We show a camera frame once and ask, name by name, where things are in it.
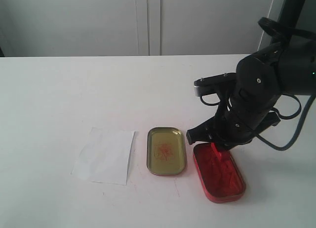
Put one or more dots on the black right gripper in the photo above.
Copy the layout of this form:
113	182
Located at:
233	124

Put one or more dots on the red plastic stamp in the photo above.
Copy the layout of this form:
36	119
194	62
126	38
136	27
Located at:
220	152

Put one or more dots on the red ink pad tin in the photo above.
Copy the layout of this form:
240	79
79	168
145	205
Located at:
221	181

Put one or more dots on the white paper sheet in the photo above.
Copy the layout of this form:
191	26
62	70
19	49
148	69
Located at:
105	157

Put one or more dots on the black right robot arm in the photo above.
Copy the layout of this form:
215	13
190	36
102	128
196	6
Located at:
248	96

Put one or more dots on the gold tin lid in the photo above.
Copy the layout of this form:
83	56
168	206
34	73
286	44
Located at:
166	152

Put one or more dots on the black vertical pole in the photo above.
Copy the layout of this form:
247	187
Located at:
285	28

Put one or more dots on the white cabinet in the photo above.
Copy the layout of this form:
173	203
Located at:
133	27

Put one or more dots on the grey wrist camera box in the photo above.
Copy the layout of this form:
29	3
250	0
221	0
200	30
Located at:
215	84

